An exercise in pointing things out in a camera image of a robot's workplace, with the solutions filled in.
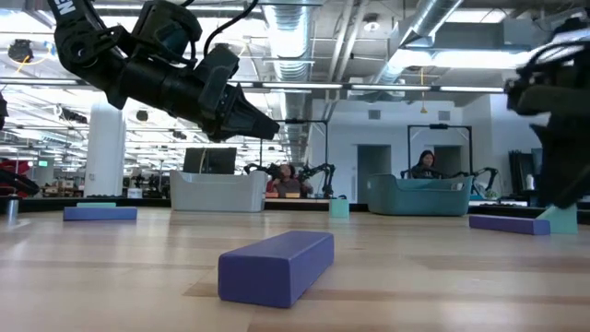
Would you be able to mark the grey wall vent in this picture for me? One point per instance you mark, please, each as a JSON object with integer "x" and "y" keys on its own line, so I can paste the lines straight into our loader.
{"x": 444, "y": 115}
{"x": 374, "y": 115}

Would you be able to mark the white plastic bin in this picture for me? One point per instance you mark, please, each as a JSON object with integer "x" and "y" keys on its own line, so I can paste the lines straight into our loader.
{"x": 216, "y": 191}

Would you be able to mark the silver ventilation duct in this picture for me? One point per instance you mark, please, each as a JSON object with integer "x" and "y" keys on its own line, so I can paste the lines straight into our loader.
{"x": 288, "y": 46}
{"x": 428, "y": 18}

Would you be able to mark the white round pillar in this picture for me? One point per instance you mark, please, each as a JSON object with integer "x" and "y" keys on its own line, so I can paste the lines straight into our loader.
{"x": 105, "y": 152}

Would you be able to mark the wide ceiling light panel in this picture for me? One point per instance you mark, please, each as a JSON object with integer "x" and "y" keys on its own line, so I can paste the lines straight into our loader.
{"x": 461, "y": 59}

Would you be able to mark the black overhead camera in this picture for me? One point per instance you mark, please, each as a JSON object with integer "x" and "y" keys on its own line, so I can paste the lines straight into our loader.
{"x": 20, "y": 50}

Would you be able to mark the small metal cylinder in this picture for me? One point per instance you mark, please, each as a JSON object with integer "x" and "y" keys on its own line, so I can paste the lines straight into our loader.
{"x": 12, "y": 209}

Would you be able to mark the teal cube block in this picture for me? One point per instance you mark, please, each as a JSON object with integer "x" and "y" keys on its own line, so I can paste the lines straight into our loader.
{"x": 339, "y": 209}

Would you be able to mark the dark equipment rack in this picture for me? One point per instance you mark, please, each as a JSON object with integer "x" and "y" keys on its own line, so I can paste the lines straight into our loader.
{"x": 518, "y": 170}

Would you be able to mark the blue-purple rectangular block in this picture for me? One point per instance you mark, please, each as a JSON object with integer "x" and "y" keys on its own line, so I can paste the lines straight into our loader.
{"x": 276, "y": 272}
{"x": 99, "y": 213}
{"x": 507, "y": 224}

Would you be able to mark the black aluminium frame rail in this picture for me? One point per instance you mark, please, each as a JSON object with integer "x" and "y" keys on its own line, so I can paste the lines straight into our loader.
{"x": 147, "y": 203}

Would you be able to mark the black computer monitor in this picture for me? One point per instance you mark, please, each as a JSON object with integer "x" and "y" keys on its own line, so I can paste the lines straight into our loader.
{"x": 209, "y": 160}

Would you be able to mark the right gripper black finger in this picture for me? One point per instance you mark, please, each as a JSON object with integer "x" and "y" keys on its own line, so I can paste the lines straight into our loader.
{"x": 558, "y": 193}
{"x": 578, "y": 189}

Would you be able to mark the black gantry frame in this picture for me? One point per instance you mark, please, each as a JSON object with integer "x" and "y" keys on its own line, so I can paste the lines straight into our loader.
{"x": 454, "y": 126}
{"x": 304, "y": 121}

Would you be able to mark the grey door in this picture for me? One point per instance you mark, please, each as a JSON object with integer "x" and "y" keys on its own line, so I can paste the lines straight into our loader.
{"x": 373, "y": 161}

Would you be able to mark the small orange box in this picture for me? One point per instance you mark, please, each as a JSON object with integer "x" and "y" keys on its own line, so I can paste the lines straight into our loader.
{"x": 272, "y": 195}
{"x": 292, "y": 195}

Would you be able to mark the red object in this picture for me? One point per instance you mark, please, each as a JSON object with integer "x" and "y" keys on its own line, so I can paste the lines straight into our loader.
{"x": 18, "y": 166}

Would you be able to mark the teal plastic bin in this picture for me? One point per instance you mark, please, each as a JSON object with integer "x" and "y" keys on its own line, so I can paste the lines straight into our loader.
{"x": 417, "y": 198}

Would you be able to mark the ceiling strip light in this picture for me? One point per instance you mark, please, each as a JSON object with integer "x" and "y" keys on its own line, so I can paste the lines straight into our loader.
{"x": 470, "y": 89}

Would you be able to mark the white bottle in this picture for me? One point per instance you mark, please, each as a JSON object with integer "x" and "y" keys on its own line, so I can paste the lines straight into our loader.
{"x": 530, "y": 182}

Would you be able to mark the person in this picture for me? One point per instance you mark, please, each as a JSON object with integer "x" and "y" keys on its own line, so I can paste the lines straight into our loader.
{"x": 426, "y": 170}
{"x": 288, "y": 184}

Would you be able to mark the black background robot arm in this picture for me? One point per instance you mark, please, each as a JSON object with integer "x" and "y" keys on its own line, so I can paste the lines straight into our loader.
{"x": 322, "y": 170}
{"x": 258, "y": 168}
{"x": 484, "y": 173}
{"x": 18, "y": 183}

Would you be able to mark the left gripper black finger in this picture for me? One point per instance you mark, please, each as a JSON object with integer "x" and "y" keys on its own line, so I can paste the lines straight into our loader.
{"x": 258, "y": 124}
{"x": 251, "y": 139}

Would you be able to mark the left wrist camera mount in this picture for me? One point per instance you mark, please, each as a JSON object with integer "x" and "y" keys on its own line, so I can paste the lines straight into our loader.
{"x": 216, "y": 78}

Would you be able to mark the small white box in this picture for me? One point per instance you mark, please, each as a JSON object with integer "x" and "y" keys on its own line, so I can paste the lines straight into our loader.
{"x": 134, "y": 193}

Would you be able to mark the teal rectangular block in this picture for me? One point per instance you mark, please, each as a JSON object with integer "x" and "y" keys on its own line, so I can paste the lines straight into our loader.
{"x": 564, "y": 221}

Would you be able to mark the black ceiling speaker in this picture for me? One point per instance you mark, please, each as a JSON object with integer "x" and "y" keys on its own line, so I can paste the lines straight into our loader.
{"x": 142, "y": 115}

